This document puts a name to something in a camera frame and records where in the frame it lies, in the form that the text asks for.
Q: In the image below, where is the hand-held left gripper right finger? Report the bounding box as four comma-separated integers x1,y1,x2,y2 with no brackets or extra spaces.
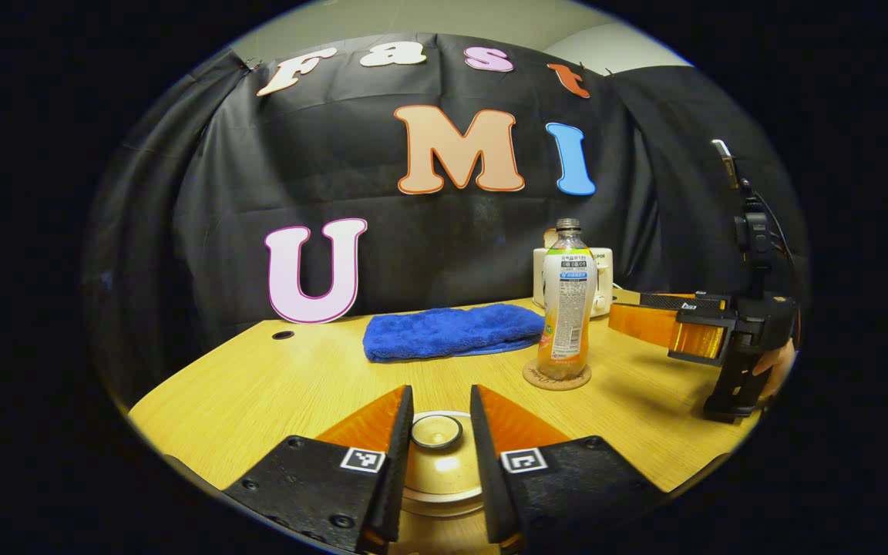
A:
470,384,665,550

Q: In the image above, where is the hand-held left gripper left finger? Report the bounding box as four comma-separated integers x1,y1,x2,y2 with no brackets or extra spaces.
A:
222,384,415,555

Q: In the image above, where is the cream teacup lid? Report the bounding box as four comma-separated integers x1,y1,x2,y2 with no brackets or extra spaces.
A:
402,411,485,502

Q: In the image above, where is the round brown coaster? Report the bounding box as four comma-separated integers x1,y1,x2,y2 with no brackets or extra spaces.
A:
522,360,593,392

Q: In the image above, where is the clear labelled water bottle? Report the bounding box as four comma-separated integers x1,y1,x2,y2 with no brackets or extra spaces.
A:
536,217,598,382

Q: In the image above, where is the white toaster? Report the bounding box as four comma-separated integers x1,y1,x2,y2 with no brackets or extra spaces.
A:
532,246,617,319

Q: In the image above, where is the blue towel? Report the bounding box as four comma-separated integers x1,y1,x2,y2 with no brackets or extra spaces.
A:
362,302,547,365

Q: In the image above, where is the black backdrop cloth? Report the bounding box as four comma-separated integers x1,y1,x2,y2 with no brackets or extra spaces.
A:
80,32,812,413

